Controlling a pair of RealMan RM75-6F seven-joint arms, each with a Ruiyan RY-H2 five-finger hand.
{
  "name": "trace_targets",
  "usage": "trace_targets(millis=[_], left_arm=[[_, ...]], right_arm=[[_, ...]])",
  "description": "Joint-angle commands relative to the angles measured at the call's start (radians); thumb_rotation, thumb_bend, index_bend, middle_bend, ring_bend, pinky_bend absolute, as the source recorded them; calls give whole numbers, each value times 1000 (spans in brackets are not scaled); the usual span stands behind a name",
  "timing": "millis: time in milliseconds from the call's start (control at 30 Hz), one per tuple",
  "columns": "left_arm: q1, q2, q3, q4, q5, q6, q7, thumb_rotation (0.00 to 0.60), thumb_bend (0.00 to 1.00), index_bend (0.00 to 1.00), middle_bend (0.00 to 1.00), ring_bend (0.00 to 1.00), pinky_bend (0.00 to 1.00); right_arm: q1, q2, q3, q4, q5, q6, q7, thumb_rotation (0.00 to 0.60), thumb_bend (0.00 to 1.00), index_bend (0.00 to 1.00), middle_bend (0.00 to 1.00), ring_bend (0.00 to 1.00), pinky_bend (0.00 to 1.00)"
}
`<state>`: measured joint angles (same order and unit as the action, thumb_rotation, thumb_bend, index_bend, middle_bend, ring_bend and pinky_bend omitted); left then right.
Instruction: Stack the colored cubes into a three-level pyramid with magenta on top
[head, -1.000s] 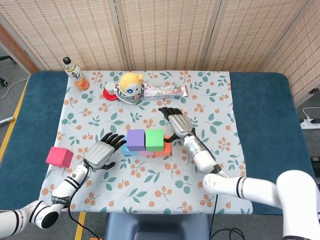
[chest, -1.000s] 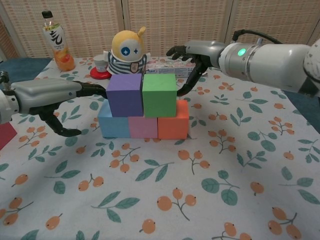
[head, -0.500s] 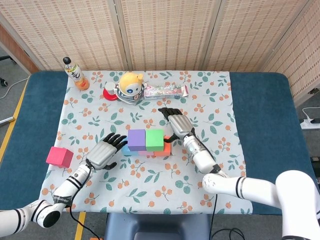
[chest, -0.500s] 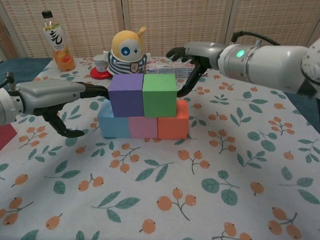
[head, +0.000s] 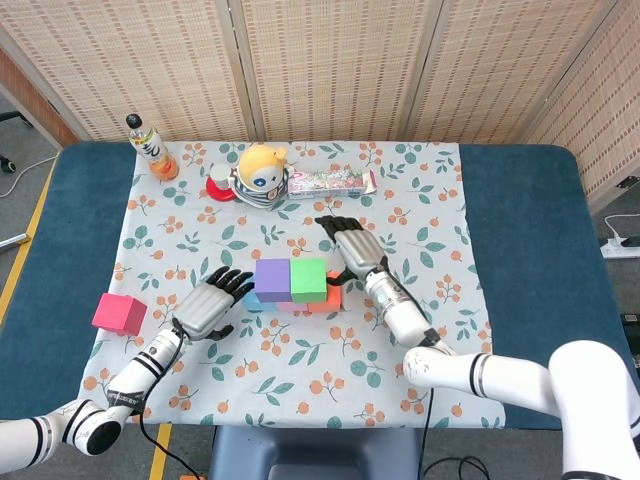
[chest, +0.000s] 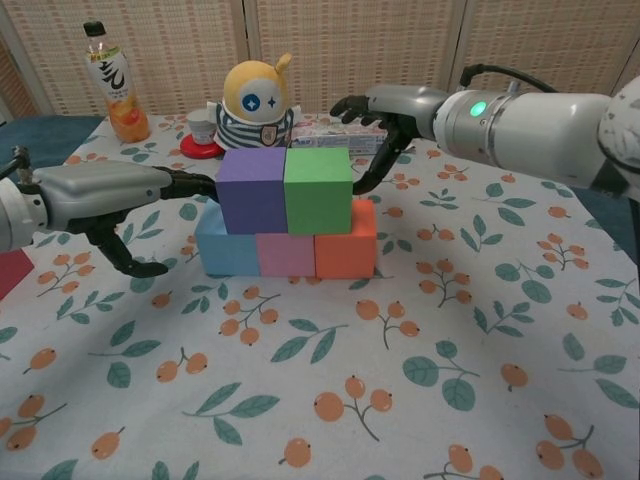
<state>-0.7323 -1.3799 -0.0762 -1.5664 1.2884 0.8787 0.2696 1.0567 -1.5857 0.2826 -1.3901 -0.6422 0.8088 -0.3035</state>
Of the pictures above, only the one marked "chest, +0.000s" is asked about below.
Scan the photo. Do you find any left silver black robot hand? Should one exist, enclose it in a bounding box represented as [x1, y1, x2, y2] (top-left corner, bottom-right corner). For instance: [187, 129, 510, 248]
[30, 158, 220, 279]

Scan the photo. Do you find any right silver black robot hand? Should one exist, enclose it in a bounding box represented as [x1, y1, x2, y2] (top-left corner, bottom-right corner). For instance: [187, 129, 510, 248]
[329, 84, 454, 196]

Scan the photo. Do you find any red foam cube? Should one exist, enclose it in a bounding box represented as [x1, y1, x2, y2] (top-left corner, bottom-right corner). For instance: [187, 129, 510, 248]
[0, 248, 35, 301]

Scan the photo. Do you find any green foam cube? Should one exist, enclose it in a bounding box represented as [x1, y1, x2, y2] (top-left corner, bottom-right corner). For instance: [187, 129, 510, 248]
[283, 147, 355, 236]

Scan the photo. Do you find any light blue foam cube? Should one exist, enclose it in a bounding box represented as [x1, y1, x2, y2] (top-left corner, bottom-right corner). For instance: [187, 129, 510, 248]
[194, 201, 261, 277]

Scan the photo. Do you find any purple foam cube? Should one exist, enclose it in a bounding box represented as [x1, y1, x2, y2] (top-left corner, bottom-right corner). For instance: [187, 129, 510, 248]
[215, 147, 290, 235]

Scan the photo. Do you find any orange foam cube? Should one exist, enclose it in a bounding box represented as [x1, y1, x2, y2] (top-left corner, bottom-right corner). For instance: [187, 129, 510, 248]
[313, 198, 377, 280]

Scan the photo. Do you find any snack package box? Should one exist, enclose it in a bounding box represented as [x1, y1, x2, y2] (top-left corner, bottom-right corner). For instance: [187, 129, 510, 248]
[290, 112, 416, 156]

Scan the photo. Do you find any orange juice bottle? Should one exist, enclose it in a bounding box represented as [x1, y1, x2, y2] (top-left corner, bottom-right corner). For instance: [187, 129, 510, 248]
[82, 21, 152, 143]

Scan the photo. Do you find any small white jar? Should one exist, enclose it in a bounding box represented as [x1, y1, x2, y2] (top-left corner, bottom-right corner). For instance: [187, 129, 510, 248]
[188, 110, 217, 147]

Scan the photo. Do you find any yellow plush toy striped shirt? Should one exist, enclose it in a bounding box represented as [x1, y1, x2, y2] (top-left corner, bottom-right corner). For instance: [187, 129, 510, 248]
[206, 51, 301, 151]

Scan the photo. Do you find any pink foam cube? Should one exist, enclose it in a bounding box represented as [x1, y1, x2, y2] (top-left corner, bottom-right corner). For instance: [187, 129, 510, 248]
[255, 232, 317, 278]

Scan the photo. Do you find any floral print tablecloth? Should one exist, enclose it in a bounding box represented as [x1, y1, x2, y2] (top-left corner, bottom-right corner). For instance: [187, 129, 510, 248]
[0, 112, 640, 480]

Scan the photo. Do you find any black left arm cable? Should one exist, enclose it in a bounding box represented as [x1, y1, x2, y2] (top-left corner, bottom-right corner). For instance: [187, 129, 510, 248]
[0, 144, 34, 185]

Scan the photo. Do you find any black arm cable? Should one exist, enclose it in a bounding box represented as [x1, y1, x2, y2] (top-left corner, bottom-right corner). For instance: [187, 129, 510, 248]
[0, 144, 34, 185]
[460, 64, 559, 96]

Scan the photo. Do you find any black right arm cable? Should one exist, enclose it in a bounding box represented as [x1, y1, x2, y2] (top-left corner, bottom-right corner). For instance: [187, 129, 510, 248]
[460, 64, 559, 96]

